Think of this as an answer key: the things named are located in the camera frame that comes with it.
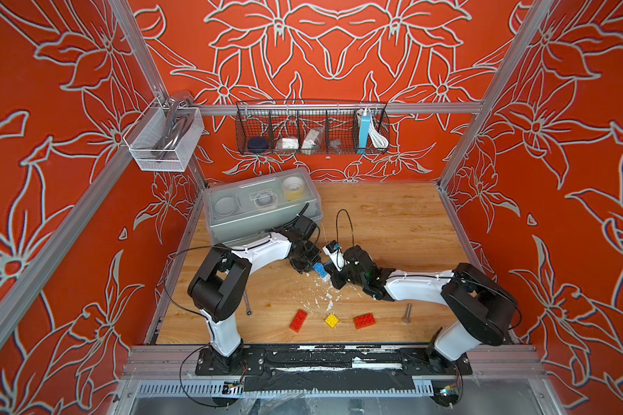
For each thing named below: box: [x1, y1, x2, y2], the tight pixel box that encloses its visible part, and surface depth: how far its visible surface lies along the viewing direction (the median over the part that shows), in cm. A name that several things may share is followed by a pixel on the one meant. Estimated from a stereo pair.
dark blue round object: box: [247, 136, 268, 154], surface depth 99 cm
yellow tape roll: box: [282, 176, 306, 203], surface depth 97 cm
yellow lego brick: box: [325, 312, 340, 329], surface depth 81 cm
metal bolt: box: [401, 302, 412, 325], surface depth 83 cm
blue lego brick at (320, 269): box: [312, 261, 328, 278], surface depth 89 cm
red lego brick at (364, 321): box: [353, 312, 377, 330], surface depth 81 cm
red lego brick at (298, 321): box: [289, 308, 309, 333], surface depth 81 cm
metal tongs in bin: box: [153, 96, 193, 160], surface depth 85 cm
